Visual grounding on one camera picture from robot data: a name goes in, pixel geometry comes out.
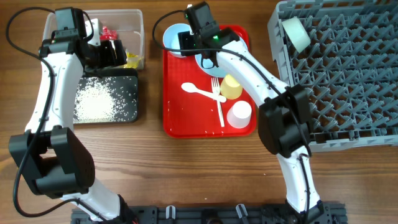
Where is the red strawberry candy wrapper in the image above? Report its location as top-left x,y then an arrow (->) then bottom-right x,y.
99,26 -> 118,40

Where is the light blue small bowl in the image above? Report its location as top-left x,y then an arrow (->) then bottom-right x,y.
163,23 -> 191,49

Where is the yellow foil wrapper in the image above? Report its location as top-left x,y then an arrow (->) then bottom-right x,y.
123,51 -> 142,69

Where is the mint green bowl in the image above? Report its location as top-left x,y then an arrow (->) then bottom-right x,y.
282,17 -> 311,53

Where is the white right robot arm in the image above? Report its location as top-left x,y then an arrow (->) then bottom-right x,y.
181,2 -> 322,223

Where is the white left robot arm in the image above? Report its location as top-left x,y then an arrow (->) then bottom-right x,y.
9,7 -> 137,223

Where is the grey dishwasher rack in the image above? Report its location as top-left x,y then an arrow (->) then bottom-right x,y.
267,0 -> 397,152

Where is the light blue plate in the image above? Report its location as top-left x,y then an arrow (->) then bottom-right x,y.
194,29 -> 249,78

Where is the white plastic fork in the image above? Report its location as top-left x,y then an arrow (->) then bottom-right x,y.
211,77 -> 224,128

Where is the white plastic spoon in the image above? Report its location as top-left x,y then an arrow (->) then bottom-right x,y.
181,82 -> 227,103

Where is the clear plastic bin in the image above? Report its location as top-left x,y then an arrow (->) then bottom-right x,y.
43,9 -> 144,70

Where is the yellow plastic cup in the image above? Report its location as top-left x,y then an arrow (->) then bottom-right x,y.
220,74 -> 243,100

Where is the red plastic tray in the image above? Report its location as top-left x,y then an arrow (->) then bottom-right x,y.
162,24 -> 257,139

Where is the black tray with rice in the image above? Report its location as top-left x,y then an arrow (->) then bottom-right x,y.
73,68 -> 139,124

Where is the white plastic cup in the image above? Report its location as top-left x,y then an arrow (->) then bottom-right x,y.
227,101 -> 252,129

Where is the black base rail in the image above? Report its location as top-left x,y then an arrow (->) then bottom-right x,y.
70,203 -> 348,224

